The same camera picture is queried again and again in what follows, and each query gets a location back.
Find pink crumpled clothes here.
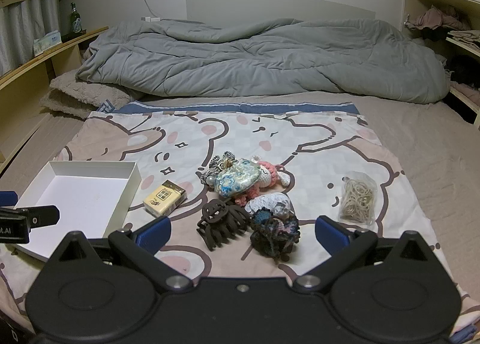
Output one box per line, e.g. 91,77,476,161
404,5,472,31

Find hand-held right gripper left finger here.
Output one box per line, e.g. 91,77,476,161
49,215,191,294

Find pink folded clothes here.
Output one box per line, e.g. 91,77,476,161
450,81,480,101

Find striped hair tie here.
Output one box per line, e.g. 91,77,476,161
199,151,238,186

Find grey duvet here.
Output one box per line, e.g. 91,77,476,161
76,17,451,105

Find tissue box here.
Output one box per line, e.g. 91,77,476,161
32,30,63,56

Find bear printed blanket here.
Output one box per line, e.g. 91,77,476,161
0,101,475,344

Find wooden side shelf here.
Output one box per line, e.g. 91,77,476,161
0,26,109,174

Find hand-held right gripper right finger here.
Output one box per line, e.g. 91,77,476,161
293,215,437,294

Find dark crochet scrunchie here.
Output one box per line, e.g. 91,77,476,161
249,207,301,264

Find green glass bottle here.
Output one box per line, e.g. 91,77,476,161
69,2,84,35

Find yellow tissue packet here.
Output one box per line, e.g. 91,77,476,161
143,180,188,217

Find wooden clothes shelf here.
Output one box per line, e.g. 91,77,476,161
402,0,480,126

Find grey curtain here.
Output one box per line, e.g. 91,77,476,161
0,0,61,76

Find pink crochet doll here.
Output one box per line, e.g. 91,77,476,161
232,155,295,207

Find beige fuzzy blanket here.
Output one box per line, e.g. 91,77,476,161
39,68,144,120

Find floral coin purse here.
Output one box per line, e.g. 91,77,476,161
213,158,264,199

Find white cardboard box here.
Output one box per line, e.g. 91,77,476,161
14,161,143,263

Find brown hair claw clip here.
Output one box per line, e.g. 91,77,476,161
195,199,252,252

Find white fuzzy scrunchie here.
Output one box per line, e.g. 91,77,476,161
245,192,295,220

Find beige bed sheet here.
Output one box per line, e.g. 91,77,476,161
0,89,480,294

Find white headboard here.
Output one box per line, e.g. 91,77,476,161
186,0,377,26

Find beige folded clothes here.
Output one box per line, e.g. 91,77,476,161
445,29,480,53

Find dark clothes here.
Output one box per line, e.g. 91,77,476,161
444,55,480,89

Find bag of rubber bands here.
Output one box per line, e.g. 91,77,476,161
339,171,378,225

